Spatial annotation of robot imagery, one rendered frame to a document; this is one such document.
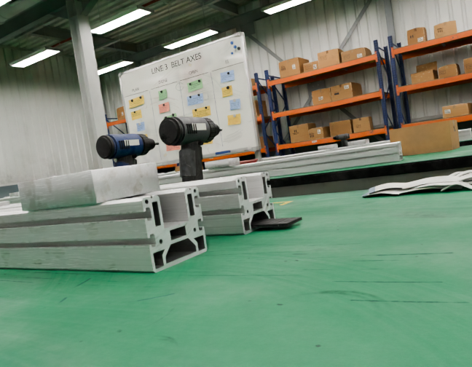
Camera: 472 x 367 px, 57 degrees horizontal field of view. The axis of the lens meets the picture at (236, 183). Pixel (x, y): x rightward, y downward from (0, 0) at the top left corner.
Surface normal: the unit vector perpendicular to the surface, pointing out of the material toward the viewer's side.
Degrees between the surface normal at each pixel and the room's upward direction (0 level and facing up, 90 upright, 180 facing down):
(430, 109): 90
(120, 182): 90
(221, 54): 90
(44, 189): 90
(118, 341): 0
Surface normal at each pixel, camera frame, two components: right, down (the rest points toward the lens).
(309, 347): -0.15, -0.99
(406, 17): -0.53, 0.12
